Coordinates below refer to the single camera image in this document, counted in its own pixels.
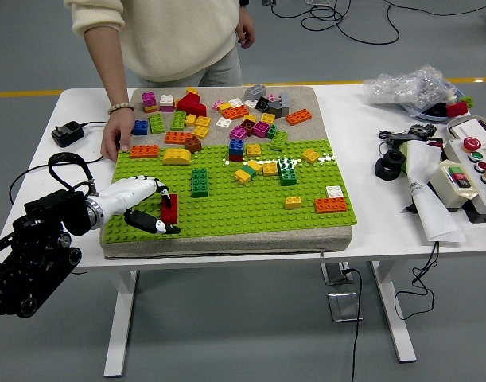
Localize person's right hand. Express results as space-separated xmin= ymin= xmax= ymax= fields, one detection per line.
xmin=100 ymin=107 xmax=136 ymax=163

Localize large black hex nut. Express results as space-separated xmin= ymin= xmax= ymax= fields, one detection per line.
xmin=373 ymin=150 xmax=407 ymax=182

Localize lime 2x4 brick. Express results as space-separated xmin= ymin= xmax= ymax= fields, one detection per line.
xmin=169 ymin=110 xmax=187 ymax=131
xmin=270 ymin=130 xmax=290 ymax=152
xmin=148 ymin=112 xmax=166 ymax=134

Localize long black floor cable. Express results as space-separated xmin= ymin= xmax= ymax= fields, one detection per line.
xmin=383 ymin=0 xmax=486 ymax=17

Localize black toothed gear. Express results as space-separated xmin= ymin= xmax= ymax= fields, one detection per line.
xmin=409 ymin=123 xmax=437 ymax=138

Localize yellow arched brick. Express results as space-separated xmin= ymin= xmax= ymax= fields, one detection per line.
xmin=162 ymin=147 xmax=192 ymax=166

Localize black looped floor cables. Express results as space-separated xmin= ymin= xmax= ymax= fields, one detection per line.
xmin=266 ymin=0 xmax=401 ymax=45

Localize white push-button control box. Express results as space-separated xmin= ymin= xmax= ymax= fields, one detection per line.
xmin=441 ymin=137 xmax=486 ymax=216

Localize person's left hand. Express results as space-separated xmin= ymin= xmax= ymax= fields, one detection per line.
xmin=234 ymin=6 xmax=256 ymax=50

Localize red 2x4 brick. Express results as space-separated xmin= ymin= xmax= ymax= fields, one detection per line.
xmin=160 ymin=193 xmax=179 ymax=226

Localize orange 2x4 brick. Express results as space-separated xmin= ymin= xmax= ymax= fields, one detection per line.
xmin=130 ymin=144 xmax=161 ymax=159
xmin=314 ymin=197 xmax=348 ymax=215
xmin=163 ymin=131 xmax=192 ymax=145
xmin=284 ymin=108 xmax=313 ymax=127
xmin=220 ymin=105 xmax=250 ymax=120

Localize small white switch box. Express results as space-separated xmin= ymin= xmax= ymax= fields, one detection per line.
xmin=427 ymin=158 xmax=480 ymax=211

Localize white rounded tray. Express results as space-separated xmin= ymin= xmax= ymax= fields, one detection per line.
xmin=444 ymin=113 xmax=486 ymax=151

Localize white paper sheet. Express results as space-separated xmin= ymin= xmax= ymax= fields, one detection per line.
xmin=401 ymin=141 xmax=466 ymax=243

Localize black hanging cable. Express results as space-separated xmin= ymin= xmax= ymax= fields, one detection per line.
xmin=393 ymin=240 xmax=441 ymax=321

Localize clear bubble plastic bag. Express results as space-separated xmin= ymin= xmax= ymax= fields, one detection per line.
xmin=362 ymin=64 xmax=463 ymax=111

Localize white card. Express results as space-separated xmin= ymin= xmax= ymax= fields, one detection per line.
xmin=451 ymin=119 xmax=486 ymax=146

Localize large red sloped brick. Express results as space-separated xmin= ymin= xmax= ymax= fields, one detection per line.
xmin=177 ymin=92 xmax=207 ymax=118

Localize light grey 2x4 brick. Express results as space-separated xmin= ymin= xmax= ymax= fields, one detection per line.
xmin=243 ymin=84 xmax=267 ymax=100

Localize lime green cloth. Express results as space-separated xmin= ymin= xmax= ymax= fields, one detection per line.
xmin=397 ymin=142 xmax=417 ymax=176

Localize person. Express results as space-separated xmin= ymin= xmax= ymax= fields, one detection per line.
xmin=63 ymin=0 xmax=243 ymax=88

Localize dark grey sloped brick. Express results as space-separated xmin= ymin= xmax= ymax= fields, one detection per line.
xmin=266 ymin=99 xmax=286 ymax=119

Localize black power adapter plug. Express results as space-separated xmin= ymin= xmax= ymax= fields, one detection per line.
xmin=50 ymin=121 xmax=86 ymax=149

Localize white table leg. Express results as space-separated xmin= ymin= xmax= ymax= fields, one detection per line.
xmin=103 ymin=269 xmax=138 ymax=378
xmin=369 ymin=260 xmax=418 ymax=364

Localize blue shallow bowl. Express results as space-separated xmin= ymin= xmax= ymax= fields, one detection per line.
xmin=401 ymin=88 xmax=473 ymax=123

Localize lime green studded baseplate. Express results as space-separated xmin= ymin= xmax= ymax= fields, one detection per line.
xmin=102 ymin=138 xmax=359 ymax=244

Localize metal floor socket plate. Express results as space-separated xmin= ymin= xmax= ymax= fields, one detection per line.
xmin=321 ymin=261 xmax=354 ymax=286
xmin=327 ymin=292 xmax=364 ymax=322

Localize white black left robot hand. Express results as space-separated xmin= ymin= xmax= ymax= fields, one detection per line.
xmin=95 ymin=176 xmax=182 ymax=236

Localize black floor cable with plug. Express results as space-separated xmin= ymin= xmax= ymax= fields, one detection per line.
xmin=340 ymin=267 xmax=364 ymax=382

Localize dark green 2x4 brick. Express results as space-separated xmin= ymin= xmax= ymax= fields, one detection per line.
xmin=191 ymin=167 xmax=209 ymax=198
xmin=278 ymin=158 xmax=298 ymax=187

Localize black adapter cord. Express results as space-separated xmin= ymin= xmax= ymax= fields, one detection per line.
xmin=8 ymin=121 xmax=108 ymax=204

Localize beige bead bracelet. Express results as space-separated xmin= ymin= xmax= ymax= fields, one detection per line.
xmin=107 ymin=102 xmax=136 ymax=116

